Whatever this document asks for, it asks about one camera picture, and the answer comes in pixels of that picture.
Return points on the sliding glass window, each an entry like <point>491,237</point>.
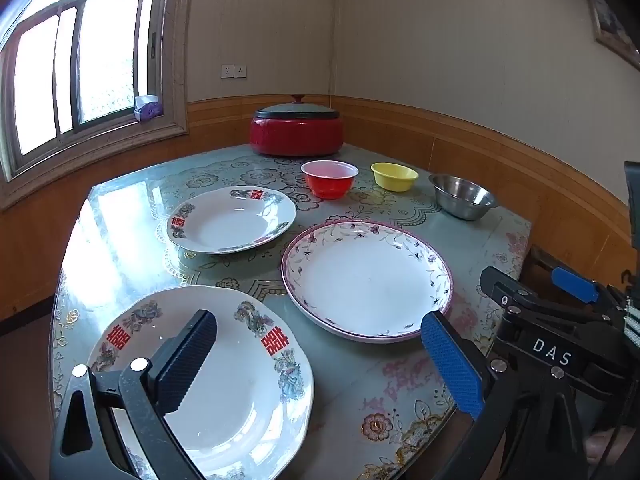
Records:
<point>172,60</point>

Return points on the grey-green pot lid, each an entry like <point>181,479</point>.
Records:
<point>295,109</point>

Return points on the dark wooden chair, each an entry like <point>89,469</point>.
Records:
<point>540,265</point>

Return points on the purple tissue pack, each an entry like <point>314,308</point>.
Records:
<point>147,109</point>

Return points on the red plastic bowl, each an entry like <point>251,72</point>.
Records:
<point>330,182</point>

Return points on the yellow plastic bowl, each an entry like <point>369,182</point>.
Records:
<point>395,177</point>

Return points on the pale blue floral tablecloth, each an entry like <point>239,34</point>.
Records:
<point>350,375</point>

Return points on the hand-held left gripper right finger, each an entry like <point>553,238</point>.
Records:
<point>450,360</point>

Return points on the stainless steel bowl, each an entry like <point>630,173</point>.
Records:
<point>462,200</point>

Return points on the red electric cooking pot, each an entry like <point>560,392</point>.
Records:
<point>295,137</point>

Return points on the white plate pink floral rim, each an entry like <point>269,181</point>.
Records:
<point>365,280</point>

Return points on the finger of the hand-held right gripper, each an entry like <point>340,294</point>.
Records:
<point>505,290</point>
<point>575,284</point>

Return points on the white wall socket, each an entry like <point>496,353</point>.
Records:
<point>241,70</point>
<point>227,71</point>

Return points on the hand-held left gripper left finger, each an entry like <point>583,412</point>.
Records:
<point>185,360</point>

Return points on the framed wall picture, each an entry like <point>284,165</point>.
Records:
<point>607,25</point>

